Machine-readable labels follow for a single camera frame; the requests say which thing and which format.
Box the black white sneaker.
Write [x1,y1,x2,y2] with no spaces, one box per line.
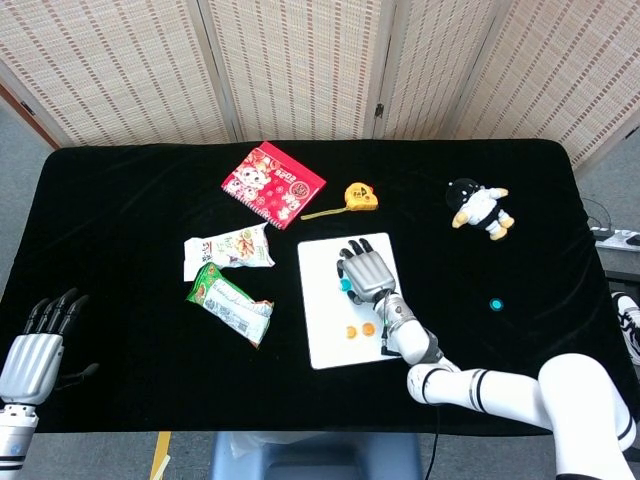
[611,292,640,366]

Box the green snack packet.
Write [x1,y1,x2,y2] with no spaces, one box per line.
[185,261,275,350]

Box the white rectangular board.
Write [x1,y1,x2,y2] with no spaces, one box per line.
[296,231,416,371]

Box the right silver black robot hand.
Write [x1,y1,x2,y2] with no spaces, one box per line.
[335,238,397,306]

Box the black velvet tablecloth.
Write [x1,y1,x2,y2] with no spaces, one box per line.
[0,138,640,437]

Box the white snack packet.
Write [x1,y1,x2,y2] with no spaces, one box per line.
[182,222,277,283]

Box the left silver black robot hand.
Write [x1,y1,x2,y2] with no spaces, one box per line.
[0,287,100,407]

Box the white power strip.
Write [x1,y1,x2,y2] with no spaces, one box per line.
[591,227,640,253]

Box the yellow tape measure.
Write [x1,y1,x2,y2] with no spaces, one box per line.
[299,182,380,222]

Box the black white plush toy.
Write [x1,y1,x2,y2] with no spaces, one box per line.
[444,177,516,242]

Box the bamboo folding screen panel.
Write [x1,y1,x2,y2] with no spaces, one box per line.
[0,0,239,150]
[452,0,640,174]
[197,0,396,143]
[372,0,501,142]

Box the yellow floor strip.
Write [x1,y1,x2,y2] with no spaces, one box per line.
[149,431,173,480]

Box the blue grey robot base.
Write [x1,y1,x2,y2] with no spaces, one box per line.
[208,430,424,480]

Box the red spiral calendar notebook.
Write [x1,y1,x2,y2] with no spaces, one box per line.
[220,140,328,231]

